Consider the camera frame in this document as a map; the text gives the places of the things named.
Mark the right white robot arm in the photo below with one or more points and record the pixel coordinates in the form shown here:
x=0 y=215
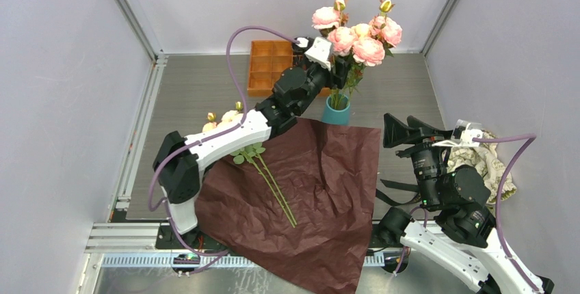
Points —
x=473 y=247

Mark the two pink roses stem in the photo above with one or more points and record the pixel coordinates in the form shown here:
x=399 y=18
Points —
x=331 y=22

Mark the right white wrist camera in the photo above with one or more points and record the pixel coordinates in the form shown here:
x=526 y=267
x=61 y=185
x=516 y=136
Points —
x=463 y=135

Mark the crumpled printed cloth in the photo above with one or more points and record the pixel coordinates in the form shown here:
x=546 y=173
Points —
x=484 y=159

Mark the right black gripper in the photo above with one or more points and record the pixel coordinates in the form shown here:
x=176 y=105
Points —
x=394 y=130

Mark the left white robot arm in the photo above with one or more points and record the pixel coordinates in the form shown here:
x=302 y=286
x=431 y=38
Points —
x=181 y=161

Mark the perforated metal rail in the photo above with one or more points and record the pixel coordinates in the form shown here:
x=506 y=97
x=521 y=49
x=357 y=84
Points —
x=166 y=260

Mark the dark red wrapping paper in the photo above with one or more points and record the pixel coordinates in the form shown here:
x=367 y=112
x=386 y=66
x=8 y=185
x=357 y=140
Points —
x=328 y=174

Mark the black printed ribbon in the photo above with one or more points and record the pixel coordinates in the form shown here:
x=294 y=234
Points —
x=394 y=193

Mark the small electronics board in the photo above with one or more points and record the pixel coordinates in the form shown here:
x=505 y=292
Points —
x=186 y=259

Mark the teal vase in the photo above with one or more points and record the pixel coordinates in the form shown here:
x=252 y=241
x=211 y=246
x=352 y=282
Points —
x=336 y=110

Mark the cream peach roses stem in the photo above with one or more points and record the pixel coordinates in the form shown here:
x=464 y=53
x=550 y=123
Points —
x=251 y=154

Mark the orange compartment tray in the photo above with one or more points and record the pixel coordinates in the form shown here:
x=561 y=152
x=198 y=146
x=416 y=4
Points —
x=268 y=60

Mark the large pink rose stem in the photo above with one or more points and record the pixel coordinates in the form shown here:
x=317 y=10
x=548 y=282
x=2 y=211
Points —
x=378 y=43

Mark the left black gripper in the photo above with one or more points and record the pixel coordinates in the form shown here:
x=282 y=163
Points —
x=338 y=79

